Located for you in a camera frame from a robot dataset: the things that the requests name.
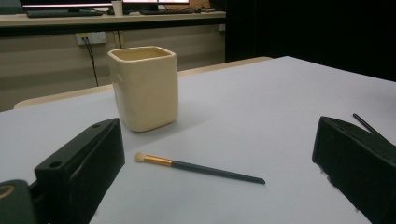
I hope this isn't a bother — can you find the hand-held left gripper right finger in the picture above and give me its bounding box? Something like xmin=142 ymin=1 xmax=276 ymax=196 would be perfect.
xmin=312 ymin=116 xmax=396 ymax=224

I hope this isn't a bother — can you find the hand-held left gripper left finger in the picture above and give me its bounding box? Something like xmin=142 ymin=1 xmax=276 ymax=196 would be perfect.
xmin=34 ymin=117 xmax=126 ymax=224

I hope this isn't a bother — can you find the thin black makeup brush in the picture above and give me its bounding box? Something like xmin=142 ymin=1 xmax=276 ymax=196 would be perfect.
xmin=352 ymin=113 xmax=390 ymax=144

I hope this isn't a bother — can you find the cream ceramic cup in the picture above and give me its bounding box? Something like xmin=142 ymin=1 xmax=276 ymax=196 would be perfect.
xmin=106 ymin=46 xmax=179 ymax=133

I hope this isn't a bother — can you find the makeup brush with gold ferrule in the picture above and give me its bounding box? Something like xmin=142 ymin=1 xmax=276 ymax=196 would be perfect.
xmin=134 ymin=151 xmax=266 ymax=185

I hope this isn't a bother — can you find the wooden table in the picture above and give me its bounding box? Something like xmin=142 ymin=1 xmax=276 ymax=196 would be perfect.
xmin=13 ymin=55 xmax=274 ymax=110

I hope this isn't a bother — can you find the white table sheet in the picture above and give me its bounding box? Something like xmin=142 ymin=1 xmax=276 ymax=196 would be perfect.
xmin=0 ymin=55 xmax=396 ymax=224

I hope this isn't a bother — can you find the white power outlet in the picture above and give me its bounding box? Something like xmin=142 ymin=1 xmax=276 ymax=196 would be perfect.
xmin=75 ymin=31 xmax=107 ymax=46

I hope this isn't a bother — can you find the long background desk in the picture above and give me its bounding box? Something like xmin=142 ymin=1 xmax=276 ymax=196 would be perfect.
xmin=0 ymin=11 xmax=227 ymax=38

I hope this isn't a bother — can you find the black keyboard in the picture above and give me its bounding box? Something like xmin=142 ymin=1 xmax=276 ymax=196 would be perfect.
xmin=139 ymin=8 xmax=195 ymax=16
xmin=26 ymin=9 xmax=104 ymax=18

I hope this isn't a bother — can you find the white paper cup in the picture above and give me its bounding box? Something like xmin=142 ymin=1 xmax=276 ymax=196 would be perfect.
xmin=111 ymin=0 xmax=124 ymax=17

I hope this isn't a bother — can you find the computer monitor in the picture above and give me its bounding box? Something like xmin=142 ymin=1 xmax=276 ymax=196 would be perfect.
xmin=122 ymin=0 xmax=191 ymax=6
xmin=20 ymin=0 xmax=113 ymax=10

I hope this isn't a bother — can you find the black power cable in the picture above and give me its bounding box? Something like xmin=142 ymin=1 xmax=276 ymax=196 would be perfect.
xmin=82 ymin=36 xmax=100 ymax=88

